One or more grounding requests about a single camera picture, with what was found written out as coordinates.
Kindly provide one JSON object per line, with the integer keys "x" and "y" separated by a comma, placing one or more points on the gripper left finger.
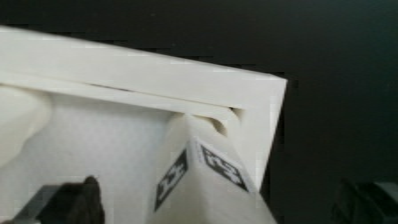
{"x": 64, "y": 204}

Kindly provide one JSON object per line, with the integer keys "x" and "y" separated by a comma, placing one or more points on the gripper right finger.
{"x": 366, "y": 203}

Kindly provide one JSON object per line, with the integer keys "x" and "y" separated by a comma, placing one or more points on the white leg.
{"x": 203, "y": 190}
{"x": 25, "y": 114}

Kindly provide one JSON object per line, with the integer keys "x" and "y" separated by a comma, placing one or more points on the white desk tabletop tray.
{"x": 98, "y": 142}

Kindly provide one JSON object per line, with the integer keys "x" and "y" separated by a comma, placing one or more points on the white L-shaped fence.
{"x": 87, "y": 69}

